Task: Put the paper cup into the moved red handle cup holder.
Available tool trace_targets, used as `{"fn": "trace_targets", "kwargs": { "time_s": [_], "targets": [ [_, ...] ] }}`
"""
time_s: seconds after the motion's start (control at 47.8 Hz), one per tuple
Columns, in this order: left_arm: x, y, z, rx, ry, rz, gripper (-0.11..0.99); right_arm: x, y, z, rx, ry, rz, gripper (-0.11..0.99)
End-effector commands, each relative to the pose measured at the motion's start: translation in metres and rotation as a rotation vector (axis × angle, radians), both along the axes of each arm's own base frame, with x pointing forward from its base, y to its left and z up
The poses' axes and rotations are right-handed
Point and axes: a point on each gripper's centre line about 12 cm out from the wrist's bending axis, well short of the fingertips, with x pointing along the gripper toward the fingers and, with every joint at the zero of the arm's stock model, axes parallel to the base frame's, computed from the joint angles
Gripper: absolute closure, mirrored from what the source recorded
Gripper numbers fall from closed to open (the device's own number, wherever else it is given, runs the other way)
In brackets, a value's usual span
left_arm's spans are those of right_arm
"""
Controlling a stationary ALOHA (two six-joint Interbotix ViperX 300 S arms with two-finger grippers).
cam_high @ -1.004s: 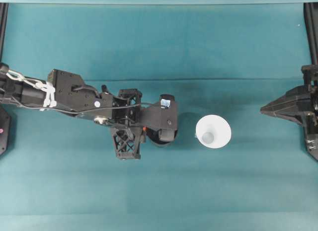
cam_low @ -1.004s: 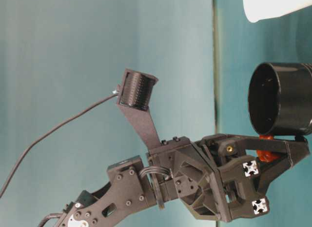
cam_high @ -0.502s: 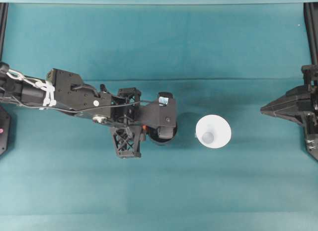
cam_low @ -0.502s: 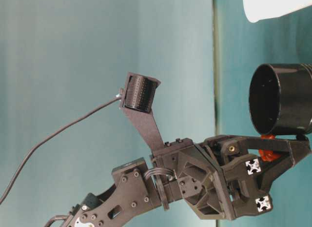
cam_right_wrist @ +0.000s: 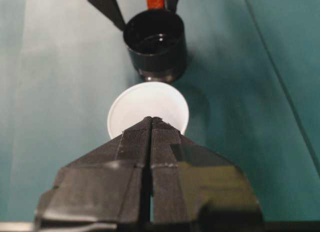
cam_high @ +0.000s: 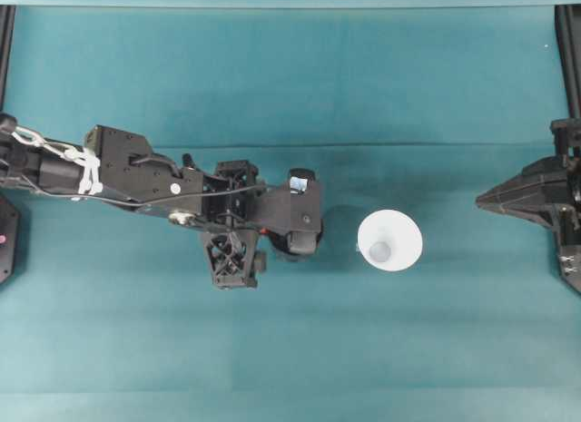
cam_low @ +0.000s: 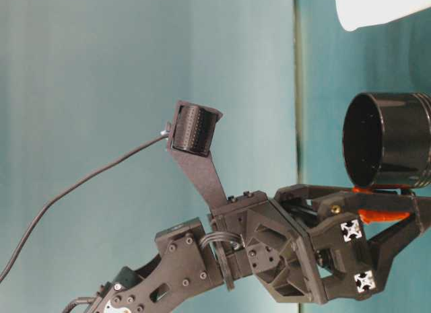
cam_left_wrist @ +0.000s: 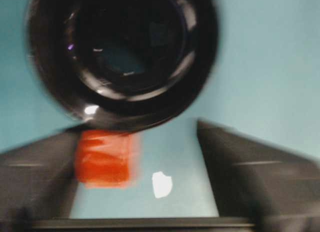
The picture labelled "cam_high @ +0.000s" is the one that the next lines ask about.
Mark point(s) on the black table frame rail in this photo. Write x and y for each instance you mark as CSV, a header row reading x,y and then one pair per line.
x,y
5,54
569,54

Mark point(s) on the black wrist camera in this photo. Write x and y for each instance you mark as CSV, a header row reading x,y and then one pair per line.
x,y
295,213

